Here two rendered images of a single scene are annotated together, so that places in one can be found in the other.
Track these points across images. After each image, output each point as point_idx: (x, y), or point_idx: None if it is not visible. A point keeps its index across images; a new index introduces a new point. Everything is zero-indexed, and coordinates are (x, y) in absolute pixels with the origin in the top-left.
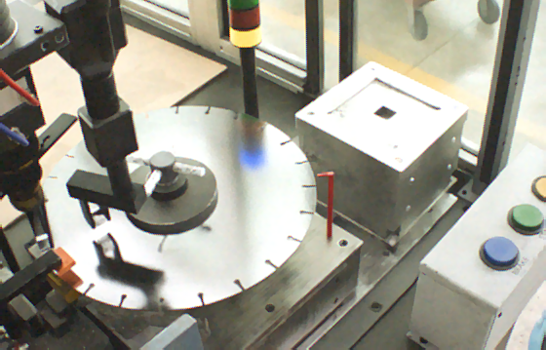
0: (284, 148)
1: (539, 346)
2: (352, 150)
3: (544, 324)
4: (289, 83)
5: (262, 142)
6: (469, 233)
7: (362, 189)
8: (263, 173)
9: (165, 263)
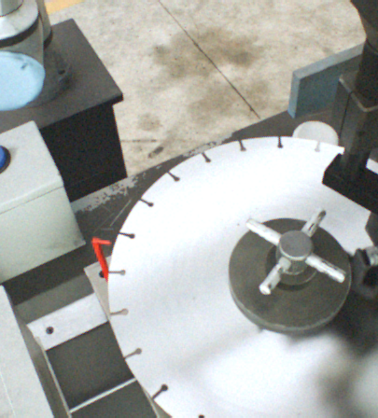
0: (126, 302)
1: (38, 62)
2: (29, 352)
3: (28, 58)
4: None
5: (147, 323)
6: None
7: (37, 359)
8: (167, 271)
9: (307, 185)
